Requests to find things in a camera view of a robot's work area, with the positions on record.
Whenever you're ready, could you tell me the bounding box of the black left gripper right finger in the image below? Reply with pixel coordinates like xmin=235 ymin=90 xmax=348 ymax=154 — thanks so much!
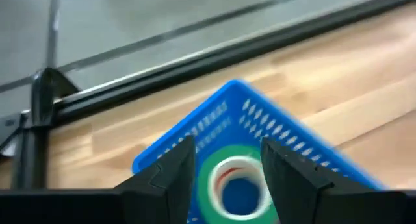
xmin=261 ymin=138 xmax=374 ymax=224

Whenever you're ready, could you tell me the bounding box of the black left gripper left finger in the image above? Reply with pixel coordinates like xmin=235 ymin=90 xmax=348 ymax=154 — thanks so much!
xmin=113 ymin=135 xmax=196 ymax=224

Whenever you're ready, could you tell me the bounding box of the green tape roll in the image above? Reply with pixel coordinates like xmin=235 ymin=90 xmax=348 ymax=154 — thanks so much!
xmin=196 ymin=144 xmax=280 ymax=224

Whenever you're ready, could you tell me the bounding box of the blue plastic basket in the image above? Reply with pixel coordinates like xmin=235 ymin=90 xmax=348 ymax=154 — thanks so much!
xmin=131 ymin=78 xmax=387 ymax=224

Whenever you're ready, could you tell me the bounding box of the black table edge frame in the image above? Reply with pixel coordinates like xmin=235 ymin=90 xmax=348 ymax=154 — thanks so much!
xmin=0 ymin=0 xmax=416 ymax=190

